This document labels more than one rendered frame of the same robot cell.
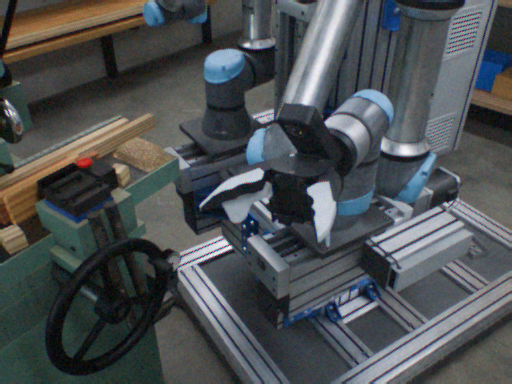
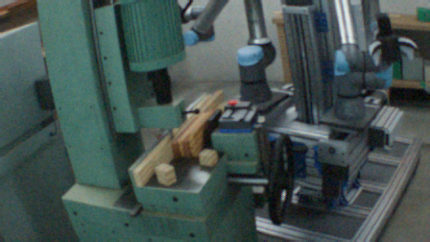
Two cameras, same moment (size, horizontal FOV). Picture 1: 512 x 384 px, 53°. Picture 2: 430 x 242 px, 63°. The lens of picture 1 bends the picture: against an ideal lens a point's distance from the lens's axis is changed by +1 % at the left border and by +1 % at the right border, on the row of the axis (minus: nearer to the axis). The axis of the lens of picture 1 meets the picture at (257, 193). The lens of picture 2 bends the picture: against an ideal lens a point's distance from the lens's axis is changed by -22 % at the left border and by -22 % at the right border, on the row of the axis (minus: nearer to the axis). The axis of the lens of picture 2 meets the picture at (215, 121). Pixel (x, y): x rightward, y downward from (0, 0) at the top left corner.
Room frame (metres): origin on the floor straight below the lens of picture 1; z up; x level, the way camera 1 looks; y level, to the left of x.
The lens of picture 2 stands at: (-0.39, 0.71, 1.50)
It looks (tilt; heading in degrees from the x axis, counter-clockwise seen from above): 22 degrees down; 347
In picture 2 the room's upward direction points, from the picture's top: 9 degrees counter-clockwise
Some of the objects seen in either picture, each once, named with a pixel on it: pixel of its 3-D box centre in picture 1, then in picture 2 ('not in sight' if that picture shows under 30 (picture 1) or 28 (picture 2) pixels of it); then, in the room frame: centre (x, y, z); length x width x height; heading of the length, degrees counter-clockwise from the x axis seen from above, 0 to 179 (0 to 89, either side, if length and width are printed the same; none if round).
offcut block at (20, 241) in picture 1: (13, 238); (208, 157); (0.75, 0.48, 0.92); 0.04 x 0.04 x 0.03; 44
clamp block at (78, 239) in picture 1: (88, 215); (240, 137); (0.83, 0.35, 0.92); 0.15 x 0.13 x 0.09; 144
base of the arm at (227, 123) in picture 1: (226, 114); (254, 87); (1.38, 0.09, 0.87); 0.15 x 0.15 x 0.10
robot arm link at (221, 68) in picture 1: (226, 77); (251, 61); (1.39, 0.09, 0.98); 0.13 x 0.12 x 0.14; 137
